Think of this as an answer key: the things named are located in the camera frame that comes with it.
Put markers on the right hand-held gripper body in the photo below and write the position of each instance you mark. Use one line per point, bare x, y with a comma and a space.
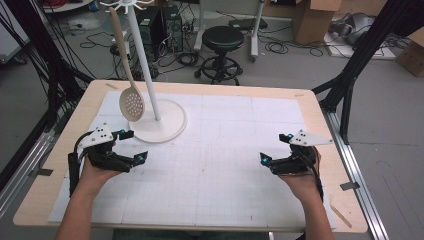
310, 138

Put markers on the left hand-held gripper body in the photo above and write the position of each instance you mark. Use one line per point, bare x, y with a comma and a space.
98, 136

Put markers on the beige slotted spoon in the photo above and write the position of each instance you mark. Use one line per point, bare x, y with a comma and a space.
131, 104

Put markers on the white utensil rack stand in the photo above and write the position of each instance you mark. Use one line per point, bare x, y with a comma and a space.
160, 128

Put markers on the person's right hand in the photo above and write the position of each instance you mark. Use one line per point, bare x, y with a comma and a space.
303, 186

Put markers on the person's left hand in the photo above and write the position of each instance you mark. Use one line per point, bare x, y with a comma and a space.
95, 181

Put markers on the white grid mat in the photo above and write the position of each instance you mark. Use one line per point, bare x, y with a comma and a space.
216, 166

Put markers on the grey tape piece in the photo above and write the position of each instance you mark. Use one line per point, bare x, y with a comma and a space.
350, 186

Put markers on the thin wooden stick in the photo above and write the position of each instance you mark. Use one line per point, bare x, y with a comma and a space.
340, 216

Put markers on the black computer tower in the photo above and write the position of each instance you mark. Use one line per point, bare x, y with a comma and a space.
151, 30
173, 28

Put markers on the white floor board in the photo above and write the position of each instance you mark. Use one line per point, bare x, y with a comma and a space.
383, 51

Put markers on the black round stool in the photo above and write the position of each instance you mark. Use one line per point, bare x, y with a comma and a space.
222, 38

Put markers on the tall cardboard box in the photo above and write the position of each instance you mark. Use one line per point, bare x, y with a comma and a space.
313, 20

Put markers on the grey plastic device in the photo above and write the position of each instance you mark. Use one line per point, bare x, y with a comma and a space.
355, 28

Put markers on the black flat box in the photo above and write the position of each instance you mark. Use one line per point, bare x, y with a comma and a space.
246, 23

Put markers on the round white table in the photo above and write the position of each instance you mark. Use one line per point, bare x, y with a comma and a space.
66, 8

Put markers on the small cardboard box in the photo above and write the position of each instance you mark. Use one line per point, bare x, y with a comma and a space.
413, 55

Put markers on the aluminium rail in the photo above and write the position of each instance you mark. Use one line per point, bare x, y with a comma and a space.
356, 170
23, 166

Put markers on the black metal frame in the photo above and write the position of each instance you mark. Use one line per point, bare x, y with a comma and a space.
36, 43
353, 66

